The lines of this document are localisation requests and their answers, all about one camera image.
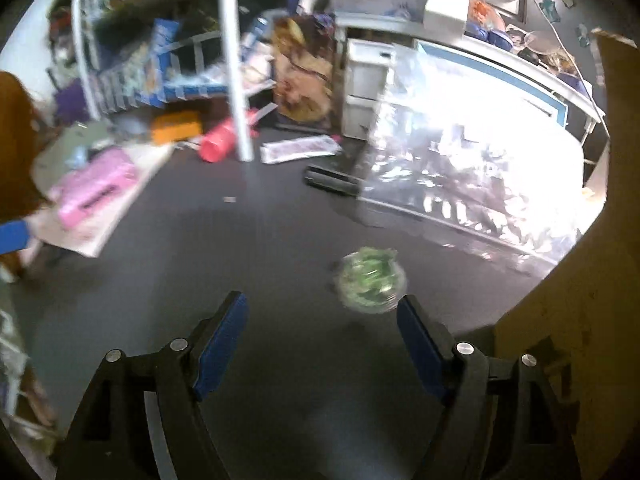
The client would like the clear shiny plastic bag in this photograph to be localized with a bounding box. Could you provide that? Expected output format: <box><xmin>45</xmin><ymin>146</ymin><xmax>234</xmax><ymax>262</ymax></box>
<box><xmin>352</xmin><ymin>40</ymin><xmax>608</xmax><ymax>281</ymax></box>

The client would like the black rectangular case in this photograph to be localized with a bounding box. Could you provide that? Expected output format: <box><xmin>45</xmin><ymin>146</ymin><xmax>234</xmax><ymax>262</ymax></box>
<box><xmin>302</xmin><ymin>165</ymin><xmax>361</xmax><ymax>196</ymax></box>

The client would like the blue snack box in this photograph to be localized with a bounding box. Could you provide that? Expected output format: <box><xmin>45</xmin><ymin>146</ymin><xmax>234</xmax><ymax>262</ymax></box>
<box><xmin>145</xmin><ymin>17</ymin><xmax>182</xmax><ymax>106</ymax></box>

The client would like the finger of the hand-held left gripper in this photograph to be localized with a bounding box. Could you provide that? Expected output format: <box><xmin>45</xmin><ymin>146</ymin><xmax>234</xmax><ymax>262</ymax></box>
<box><xmin>0</xmin><ymin>220</ymin><xmax>30</xmax><ymax>256</ymax></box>

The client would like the pink pencil case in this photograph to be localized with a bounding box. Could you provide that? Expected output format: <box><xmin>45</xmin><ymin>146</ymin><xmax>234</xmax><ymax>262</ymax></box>
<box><xmin>50</xmin><ymin>147</ymin><xmax>141</xmax><ymax>228</ymax></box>

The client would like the white purple packet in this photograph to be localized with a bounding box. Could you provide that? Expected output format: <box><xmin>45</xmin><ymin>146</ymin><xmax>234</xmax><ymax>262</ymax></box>
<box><xmin>260</xmin><ymin>134</ymin><xmax>343</xmax><ymax>165</ymax></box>

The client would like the green salad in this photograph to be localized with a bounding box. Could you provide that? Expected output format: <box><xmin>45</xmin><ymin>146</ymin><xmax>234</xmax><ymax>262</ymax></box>
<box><xmin>334</xmin><ymin>246</ymin><xmax>407</xmax><ymax>316</ymax></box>

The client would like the grey board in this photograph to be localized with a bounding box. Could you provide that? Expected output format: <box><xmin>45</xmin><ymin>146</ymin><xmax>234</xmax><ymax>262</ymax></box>
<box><xmin>30</xmin><ymin>120</ymin><xmax>116</xmax><ymax>196</ymax></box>

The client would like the pink bottle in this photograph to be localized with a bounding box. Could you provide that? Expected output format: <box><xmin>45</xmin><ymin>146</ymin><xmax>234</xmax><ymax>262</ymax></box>
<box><xmin>198</xmin><ymin>107</ymin><xmax>261</xmax><ymax>163</ymax></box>

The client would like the white drawer box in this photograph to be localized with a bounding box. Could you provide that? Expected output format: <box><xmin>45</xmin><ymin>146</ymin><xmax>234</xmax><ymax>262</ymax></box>
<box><xmin>341</xmin><ymin>37</ymin><xmax>396</xmax><ymax>141</ymax></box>

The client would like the cardboard box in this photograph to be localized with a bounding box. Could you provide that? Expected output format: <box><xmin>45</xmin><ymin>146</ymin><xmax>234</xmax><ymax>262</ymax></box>
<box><xmin>492</xmin><ymin>30</ymin><xmax>640</xmax><ymax>480</ymax></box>

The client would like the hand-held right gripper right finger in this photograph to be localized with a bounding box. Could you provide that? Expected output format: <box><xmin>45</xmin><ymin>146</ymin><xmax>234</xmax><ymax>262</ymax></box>
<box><xmin>395</xmin><ymin>294</ymin><xmax>581</xmax><ymax>480</ymax></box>

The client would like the small white box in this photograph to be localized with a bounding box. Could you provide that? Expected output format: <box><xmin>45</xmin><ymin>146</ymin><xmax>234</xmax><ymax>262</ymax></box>
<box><xmin>424</xmin><ymin>0</ymin><xmax>469</xmax><ymax>36</ymax></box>

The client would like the white paper sheet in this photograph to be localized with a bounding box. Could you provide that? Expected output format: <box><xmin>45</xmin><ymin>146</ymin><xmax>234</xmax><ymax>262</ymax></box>
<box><xmin>30</xmin><ymin>140</ymin><xmax>176</xmax><ymax>258</ymax></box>

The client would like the white desk shelf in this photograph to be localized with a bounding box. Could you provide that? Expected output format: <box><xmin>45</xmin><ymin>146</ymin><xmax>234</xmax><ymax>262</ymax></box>
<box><xmin>335</xmin><ymin>10</ymin><xmax>603</xmax><ymax>133</ymax></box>

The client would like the purple cloth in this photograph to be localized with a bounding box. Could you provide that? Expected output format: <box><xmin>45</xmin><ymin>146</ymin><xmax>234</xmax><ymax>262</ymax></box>
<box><xmin>54</xmin><ymin>82</ymin><xmax>93</xmax><ymax>123</ymax></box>

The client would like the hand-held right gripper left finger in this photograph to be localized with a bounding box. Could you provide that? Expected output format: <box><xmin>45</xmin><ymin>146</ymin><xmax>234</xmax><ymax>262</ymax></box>
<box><xmin>55</xmin><ymin>290</ymin><xmax>250</xmax><ymax>480</ymax></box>

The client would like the brown snack bag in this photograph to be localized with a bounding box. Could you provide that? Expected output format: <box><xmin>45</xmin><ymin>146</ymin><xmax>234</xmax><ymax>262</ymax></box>
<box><xmin>271</xmin><ymin>15</ymin><xmax>335</xmax><ymax>128</ymax></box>

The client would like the orange box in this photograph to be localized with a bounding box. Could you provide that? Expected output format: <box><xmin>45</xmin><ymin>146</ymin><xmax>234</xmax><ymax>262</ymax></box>
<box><xmin>150</xmin><ymin>110</ymin><xmax>203</xmax><ymax>146</ymax></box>

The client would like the white wire rack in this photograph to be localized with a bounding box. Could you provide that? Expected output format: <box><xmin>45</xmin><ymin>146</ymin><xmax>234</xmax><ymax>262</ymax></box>
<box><xmin>70</xmin><ymin>0</ymin><xmax>281</xmax><ymax>163</ymax></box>

